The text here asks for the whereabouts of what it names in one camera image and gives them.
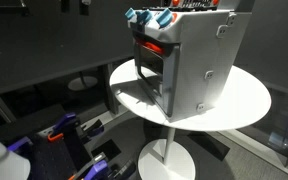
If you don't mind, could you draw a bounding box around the small blue stove knob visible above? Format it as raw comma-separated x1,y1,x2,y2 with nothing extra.
124,7,137,20

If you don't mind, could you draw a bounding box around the large blue stove knob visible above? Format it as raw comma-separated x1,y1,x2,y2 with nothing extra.
155,8,174,29

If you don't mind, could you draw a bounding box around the grey toy stove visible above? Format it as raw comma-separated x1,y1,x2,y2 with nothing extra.
127,0,256,123

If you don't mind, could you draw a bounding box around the white round table base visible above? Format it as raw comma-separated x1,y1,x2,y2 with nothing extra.
67,75,99,92

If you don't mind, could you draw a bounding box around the grey oven door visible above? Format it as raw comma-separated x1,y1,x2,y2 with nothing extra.
132,31,182,118

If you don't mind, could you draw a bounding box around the purple clamp with orange trigger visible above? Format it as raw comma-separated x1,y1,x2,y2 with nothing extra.
46,112,82,143

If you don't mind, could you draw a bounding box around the black and purple clamp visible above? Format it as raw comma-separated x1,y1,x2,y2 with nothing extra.
81,119,105,138

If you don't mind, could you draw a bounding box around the orange oven door handle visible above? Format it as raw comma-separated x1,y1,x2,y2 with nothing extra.
136,38,165,55

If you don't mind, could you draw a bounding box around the purple clamp handle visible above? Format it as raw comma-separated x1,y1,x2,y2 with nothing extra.
6,136,34,153

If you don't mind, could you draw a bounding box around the black clamp handle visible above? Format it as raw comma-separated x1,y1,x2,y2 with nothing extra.
110,159,138,180

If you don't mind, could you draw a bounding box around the white round pedestal table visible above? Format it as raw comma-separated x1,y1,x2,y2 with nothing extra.
109,58,272,180

